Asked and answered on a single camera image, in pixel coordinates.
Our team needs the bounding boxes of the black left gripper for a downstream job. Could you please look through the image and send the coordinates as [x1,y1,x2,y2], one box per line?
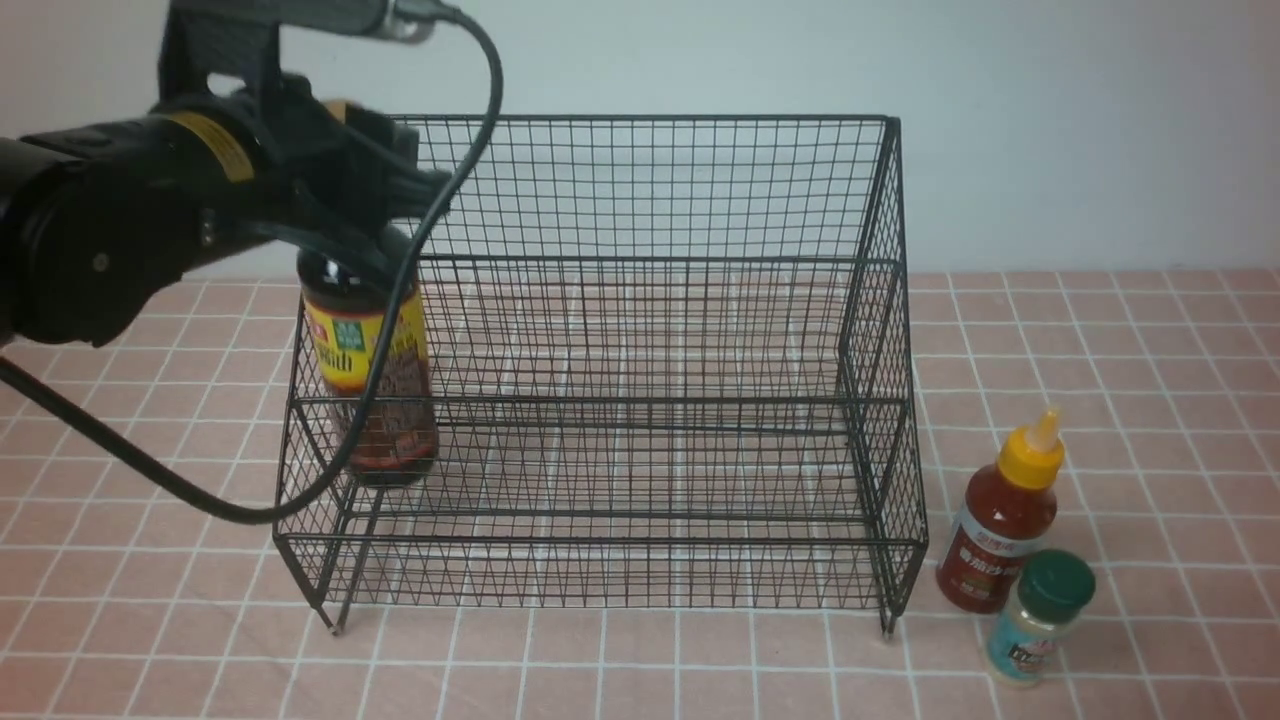
[157,1,451,291]

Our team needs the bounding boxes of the dark soy sauce bottle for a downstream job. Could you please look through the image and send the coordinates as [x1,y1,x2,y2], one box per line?
[297,228,440,488]

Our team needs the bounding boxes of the red chili sauce bottle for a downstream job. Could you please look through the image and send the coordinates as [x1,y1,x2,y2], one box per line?
[934,405,1066,615]

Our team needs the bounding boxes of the green-capped seasoning jar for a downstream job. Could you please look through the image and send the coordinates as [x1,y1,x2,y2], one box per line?
[983,548,1097,685]

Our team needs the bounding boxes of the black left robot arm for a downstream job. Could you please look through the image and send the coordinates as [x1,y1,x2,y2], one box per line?
[3,1,448,347]

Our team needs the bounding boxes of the black cable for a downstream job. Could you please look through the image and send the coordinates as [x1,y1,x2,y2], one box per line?
[0,0,504,527]

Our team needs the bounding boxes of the black wire shelf rack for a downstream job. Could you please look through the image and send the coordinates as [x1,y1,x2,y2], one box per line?
[271,114,929,635]

